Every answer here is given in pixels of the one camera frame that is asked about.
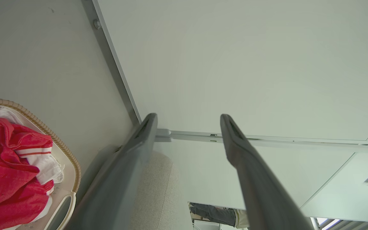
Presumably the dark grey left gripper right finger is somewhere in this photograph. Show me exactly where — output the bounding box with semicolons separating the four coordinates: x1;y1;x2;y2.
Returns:
220;114;314;230

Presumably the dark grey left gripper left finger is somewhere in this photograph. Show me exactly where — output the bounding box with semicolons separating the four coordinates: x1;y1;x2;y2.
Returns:
64;113;158;230

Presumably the red and white garment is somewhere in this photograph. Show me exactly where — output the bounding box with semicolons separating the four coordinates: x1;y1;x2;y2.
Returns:
0;111;65;230

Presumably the grey fabric ottoman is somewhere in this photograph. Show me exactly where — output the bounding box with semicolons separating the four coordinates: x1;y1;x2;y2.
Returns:
129;151;193;230

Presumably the white laundry basket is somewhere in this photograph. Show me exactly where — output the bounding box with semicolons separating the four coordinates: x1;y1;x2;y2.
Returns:
0;98;81;230

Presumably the person in blue jeans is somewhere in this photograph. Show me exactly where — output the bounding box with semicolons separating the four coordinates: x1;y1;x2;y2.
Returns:
189;202;250;229

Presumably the white cloth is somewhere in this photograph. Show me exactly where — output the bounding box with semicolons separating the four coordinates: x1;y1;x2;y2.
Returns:
0;108;25;127

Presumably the grey metal partition frame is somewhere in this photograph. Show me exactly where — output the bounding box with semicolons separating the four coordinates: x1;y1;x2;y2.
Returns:
82;0;368;147

